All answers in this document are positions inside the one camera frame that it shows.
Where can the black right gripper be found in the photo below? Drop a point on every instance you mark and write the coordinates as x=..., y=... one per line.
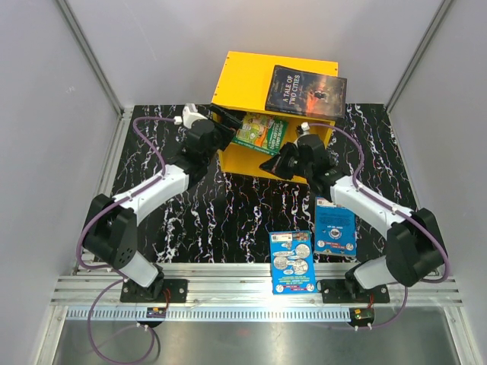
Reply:
x=275, y=165

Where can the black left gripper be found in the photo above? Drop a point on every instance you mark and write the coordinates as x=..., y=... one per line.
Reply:
x=230, y=120

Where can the green 104-Storey Treehouse book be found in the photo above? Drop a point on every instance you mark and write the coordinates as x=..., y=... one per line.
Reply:
x=263, y=133

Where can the dark Tale of Two Cities book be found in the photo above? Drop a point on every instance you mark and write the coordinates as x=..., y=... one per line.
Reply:
x=307, y=94

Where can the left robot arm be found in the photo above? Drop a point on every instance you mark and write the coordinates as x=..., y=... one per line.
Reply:
x=110, y=231

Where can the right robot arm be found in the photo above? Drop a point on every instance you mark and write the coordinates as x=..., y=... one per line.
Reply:
x=414, y=244

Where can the yellow wooden shelf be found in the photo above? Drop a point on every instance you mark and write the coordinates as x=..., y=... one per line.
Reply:
x=243, y=85

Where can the blue 130-Storey Treehouse book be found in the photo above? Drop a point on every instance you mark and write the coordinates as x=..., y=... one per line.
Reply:
x=335, y=233

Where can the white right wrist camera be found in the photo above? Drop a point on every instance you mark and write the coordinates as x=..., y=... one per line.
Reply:
x=303, y=129

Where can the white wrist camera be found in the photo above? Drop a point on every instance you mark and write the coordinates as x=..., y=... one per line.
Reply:
x=190, y=114
x=303, y=129

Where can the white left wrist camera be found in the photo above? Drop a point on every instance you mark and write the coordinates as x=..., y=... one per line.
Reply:
x=190, y=114

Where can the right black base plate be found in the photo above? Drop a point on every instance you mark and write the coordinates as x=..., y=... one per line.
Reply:
x=336, y=291

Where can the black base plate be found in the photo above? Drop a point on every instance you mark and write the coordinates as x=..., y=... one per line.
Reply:
x=336, y=291
x=174, y=290

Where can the aluminium front rail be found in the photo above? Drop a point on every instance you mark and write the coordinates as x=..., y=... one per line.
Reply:
x=241, y=284

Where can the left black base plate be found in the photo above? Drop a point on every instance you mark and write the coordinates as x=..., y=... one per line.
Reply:
x=174, y=290

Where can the perforated cable duct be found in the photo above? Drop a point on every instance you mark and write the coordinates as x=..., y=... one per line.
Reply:
x=218, y=314

